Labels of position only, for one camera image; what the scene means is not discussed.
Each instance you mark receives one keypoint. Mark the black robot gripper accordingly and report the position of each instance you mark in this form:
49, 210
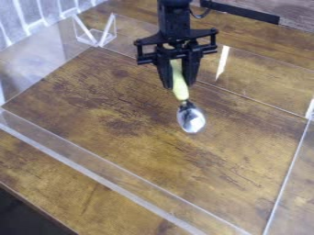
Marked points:
176, 42

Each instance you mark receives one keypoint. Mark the clear acrylic tray enclosure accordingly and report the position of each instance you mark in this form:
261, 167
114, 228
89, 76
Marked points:
102, 113

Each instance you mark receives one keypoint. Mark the clear acrylic triangular bracket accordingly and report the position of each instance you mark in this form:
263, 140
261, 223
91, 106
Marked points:
94, 37

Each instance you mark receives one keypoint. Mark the black bar at table edge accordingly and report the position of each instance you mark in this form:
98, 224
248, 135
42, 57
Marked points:
240, 11

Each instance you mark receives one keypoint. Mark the green handled metal spoon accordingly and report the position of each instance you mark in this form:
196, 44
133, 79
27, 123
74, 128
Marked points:
189, 115

